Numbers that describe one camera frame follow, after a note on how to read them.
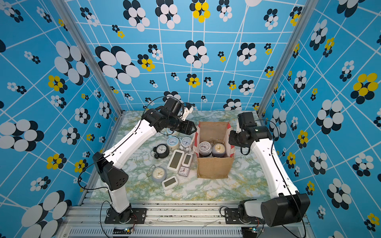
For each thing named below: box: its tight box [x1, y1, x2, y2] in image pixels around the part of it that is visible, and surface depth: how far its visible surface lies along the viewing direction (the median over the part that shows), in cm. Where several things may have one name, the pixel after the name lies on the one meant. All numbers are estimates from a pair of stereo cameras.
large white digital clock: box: [166, 149, 186, 174], surface depth 91 cm
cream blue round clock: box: [166, 134, 180, 151], surface depth 98 cm
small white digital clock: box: [181, 153, 193, 168], surface depth 93 cm
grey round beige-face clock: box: [211, 138, 227, 158], surface depth 93 cm
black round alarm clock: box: [152, 143, 170, 160], surface depth 96 cm
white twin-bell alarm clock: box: [198, 140, 212, 157], surface depth 95 cm
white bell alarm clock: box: [179, 136, 192, 152], surface depth 98 cm
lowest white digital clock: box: [161, 176, 179, 190], surface depth 84 cm
